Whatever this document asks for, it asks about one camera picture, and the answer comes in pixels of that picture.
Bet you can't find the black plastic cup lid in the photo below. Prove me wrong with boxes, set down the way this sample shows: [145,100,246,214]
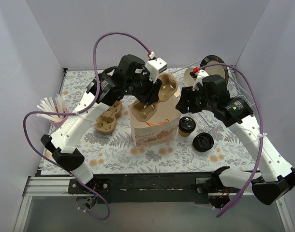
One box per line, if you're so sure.
[178,116,196,133]

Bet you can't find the beige paper takeout bag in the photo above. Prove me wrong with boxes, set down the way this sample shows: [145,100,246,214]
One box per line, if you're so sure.
[129,88,181,148]

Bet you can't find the brown paper coffee cup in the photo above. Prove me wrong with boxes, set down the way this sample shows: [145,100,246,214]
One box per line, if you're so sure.
[178,129,193,137]

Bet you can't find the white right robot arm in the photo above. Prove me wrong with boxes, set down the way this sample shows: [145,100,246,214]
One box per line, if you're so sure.
[176,75,295,205]

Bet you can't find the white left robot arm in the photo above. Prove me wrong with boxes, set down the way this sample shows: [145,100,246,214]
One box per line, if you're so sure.
[41,54,167,193]

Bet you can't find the dark rimmed ceramic plate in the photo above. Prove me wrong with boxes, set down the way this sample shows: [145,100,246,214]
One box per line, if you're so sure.
[199,55,229,83]

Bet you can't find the cream ceramic plate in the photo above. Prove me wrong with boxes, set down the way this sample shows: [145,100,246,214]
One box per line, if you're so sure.
[183,67,197,87]

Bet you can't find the stack of black lids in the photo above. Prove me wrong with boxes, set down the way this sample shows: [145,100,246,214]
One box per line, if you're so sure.
[192,132,214,152]

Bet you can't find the stack of cardboard cup carriers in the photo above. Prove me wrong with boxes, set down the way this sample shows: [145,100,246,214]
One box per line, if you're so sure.
[94,101,123,135]

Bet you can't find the floral patterned table mat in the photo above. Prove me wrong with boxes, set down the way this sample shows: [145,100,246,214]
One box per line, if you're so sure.
[42,68,263,174]

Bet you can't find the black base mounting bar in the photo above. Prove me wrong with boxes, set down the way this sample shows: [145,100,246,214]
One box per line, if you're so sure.
[67,173,242,205]

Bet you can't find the pink straw holder cup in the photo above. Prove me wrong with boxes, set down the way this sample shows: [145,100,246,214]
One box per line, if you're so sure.
[49,113,68,129]

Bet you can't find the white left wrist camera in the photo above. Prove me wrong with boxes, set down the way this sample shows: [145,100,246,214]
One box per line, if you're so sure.
[145,58,167,83]

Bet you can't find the white wire dish rack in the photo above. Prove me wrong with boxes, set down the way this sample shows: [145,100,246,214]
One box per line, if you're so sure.
[168,59,257,129]

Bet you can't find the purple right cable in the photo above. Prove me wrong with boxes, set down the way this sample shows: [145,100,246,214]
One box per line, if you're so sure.
[200,63,262,218]

